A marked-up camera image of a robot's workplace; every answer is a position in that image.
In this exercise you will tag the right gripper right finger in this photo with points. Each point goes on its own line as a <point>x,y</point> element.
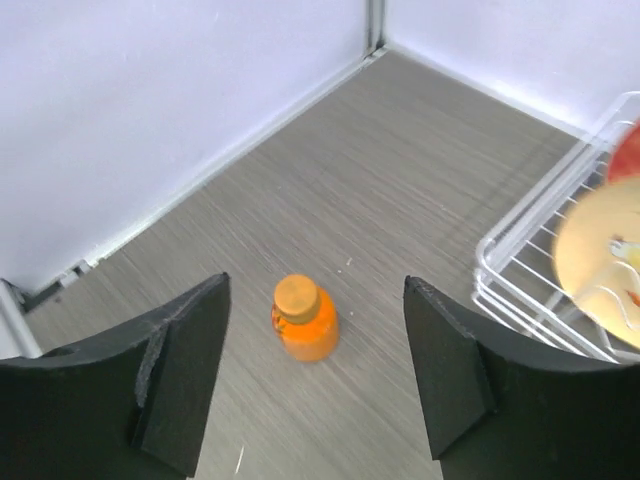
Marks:
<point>500,405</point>

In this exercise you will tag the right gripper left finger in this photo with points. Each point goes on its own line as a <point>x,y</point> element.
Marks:
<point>131,402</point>

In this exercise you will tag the orange juice bottle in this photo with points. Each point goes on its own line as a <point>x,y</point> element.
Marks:
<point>312,341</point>

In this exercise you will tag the orange bottle cap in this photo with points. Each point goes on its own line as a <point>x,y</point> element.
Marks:
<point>296,298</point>

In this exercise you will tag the beige bird plate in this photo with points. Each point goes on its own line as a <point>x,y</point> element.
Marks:
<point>596,257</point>

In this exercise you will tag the red teal floral plate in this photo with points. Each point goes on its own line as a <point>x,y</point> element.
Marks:
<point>625,160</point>

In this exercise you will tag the white wire dish rack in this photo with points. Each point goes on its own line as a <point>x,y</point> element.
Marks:
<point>514,281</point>

